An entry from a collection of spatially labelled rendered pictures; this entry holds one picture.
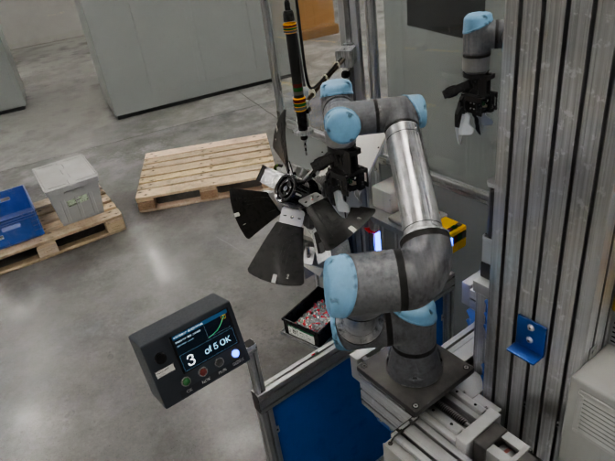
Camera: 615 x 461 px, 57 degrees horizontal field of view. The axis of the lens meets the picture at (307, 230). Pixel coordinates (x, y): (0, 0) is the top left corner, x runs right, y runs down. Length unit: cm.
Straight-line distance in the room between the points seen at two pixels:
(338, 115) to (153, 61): 631
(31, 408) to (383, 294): 269
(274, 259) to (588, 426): 121
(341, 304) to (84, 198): 388
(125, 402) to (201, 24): 527
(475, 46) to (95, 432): 248
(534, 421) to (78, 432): 228
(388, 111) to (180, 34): 633
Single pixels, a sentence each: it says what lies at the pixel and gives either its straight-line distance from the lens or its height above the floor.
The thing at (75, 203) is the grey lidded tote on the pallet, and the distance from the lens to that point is 477.
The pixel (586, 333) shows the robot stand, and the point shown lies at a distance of 133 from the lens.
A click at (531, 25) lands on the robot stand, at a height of 192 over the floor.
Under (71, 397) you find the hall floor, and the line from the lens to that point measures 341.
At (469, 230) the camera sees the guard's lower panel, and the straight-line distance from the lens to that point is 262.
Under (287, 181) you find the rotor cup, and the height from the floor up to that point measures 124.
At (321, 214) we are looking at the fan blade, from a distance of 202.
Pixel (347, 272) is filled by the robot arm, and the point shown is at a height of 158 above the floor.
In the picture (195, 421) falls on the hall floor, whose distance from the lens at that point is 301.
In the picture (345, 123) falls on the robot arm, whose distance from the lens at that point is 122.
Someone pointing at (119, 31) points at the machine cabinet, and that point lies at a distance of 734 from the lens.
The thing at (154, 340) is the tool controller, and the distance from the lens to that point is 150.
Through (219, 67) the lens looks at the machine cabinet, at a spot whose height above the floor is 36.
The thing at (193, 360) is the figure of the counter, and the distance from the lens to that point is 155.
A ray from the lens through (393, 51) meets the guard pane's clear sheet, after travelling 262.
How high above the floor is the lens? 217
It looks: 31 degrees down
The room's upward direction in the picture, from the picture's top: 8 degrees counter-clockwise
